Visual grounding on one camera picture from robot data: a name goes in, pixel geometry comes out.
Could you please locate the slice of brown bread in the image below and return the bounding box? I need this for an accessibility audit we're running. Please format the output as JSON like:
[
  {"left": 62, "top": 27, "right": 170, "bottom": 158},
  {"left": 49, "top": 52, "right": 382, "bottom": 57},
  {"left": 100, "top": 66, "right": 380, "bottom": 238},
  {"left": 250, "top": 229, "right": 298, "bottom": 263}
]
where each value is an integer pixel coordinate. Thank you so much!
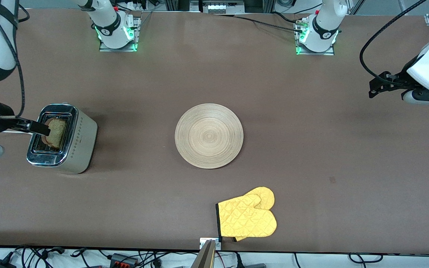
[{"left": 41, "top": 118, "right": 68, "bottom": 150}]

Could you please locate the round wooden plate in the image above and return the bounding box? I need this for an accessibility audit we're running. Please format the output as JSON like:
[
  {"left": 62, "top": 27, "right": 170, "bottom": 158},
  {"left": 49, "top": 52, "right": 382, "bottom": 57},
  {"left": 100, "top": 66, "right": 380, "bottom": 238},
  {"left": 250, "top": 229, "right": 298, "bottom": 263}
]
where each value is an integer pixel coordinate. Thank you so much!
[{"left": 175, "top": 103, "right": 244, "bottom": 169}]

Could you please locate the silver beige two-slot toaster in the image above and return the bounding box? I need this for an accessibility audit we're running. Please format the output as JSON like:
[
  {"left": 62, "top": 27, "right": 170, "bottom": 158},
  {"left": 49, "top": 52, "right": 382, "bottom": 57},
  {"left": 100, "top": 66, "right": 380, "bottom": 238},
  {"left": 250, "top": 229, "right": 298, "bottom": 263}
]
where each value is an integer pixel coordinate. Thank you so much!
[{"left": 26, "top": 102, "right": 98, "bottom": 175}]

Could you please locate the yellow quilted oven mitt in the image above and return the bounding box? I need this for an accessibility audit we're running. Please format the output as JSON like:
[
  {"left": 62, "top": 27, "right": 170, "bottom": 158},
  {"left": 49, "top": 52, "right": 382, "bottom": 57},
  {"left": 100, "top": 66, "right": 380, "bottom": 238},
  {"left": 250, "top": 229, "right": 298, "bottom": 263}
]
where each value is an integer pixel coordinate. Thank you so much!
[
  {"left": 233, "top": 186, "right": 276, "bottom": 242},
  {"left": 216, "top": 193, "right": 277, "bottom": 239}
]

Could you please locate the black orange connector block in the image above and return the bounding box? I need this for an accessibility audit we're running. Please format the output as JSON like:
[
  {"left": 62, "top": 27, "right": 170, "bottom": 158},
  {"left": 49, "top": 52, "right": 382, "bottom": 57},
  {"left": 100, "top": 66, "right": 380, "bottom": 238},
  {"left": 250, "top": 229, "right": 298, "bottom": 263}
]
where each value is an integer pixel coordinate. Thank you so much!
[{"left": 109, "top": 253, "right": 140, "bottom": 267}]

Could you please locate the grey power strip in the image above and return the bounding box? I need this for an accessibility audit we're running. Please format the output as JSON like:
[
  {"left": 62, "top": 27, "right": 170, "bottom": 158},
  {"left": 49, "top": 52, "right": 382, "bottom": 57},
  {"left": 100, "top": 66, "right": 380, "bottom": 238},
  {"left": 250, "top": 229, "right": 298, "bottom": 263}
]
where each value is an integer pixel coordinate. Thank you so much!
[{"left": 201, "top": 0, "right": 245, "bottom": 15}]

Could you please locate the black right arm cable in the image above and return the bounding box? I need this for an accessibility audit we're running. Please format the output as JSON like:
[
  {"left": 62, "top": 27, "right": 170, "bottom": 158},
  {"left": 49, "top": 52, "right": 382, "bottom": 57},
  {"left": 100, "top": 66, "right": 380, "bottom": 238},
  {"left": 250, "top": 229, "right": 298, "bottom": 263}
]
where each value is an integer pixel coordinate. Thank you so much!
[{"left": 0, "top": 4, "right": 31, "bottom": 120}]

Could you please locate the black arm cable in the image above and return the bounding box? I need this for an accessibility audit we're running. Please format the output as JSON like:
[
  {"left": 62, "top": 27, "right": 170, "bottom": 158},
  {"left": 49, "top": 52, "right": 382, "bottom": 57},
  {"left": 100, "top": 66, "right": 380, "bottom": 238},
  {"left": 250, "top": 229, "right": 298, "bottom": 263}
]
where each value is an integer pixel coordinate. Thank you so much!
[
  {"left": 0, "top": 4, "right": 31, "bottom": 120},
  {"left": 359, "top": 0, "right": 428, "bottom": 88}
]

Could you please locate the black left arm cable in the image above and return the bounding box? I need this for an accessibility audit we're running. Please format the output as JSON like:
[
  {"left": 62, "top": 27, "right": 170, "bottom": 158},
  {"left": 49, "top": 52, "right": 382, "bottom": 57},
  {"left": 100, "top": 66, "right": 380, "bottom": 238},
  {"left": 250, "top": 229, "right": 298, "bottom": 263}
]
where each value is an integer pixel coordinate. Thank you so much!
[{"left": 359, "top": 0, "right": 428, "bottom": 88}]

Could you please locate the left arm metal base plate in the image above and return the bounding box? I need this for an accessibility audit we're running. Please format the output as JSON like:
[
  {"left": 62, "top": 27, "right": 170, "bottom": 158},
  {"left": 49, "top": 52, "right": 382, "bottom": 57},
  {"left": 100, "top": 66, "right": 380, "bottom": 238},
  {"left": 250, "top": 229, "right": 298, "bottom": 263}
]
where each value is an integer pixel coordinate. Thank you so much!
[{"left": 295, "top": 17, "right": 335, "bottom": 56}]

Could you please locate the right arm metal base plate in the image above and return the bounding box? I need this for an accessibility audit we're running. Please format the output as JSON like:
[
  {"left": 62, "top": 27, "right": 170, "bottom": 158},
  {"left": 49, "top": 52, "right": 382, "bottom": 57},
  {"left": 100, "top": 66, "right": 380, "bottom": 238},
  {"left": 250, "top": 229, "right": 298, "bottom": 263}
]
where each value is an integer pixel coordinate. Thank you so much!
[{"left": 99, "top": 14, "right": 140, "bottom": 52}]

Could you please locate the black cable across table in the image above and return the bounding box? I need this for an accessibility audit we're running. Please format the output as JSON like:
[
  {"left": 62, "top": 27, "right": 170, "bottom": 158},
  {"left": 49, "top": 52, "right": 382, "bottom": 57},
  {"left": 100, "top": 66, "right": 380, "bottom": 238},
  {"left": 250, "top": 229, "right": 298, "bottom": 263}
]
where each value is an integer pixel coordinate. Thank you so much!
[{"left": 214, "top": 13, "right": 306, "bottom": 33}]

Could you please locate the looped black floor cable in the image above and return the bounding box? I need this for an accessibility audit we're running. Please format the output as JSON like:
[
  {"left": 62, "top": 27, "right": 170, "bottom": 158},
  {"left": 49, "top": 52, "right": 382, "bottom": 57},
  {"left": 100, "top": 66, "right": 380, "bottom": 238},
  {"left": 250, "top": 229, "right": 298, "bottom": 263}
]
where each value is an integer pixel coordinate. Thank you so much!
[{"left": 349, "top": 253, "right": 385, "bottom": 264}]

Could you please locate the camera stand post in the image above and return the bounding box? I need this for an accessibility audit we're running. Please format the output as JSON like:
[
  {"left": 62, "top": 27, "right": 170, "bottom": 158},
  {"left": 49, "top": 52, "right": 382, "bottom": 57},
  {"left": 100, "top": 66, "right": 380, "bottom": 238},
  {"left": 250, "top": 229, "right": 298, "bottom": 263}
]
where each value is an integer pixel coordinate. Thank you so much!
[{"left": 190, "top": 240, "right": 217, "bottom": 268}]

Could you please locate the metal mounting bracket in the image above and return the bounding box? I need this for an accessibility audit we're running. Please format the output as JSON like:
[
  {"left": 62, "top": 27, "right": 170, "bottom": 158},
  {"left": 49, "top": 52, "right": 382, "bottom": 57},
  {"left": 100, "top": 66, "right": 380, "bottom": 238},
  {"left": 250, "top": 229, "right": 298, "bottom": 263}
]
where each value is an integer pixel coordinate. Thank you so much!
[{"left": 200, "top": 238, "right": 222, "bottom": 251}]

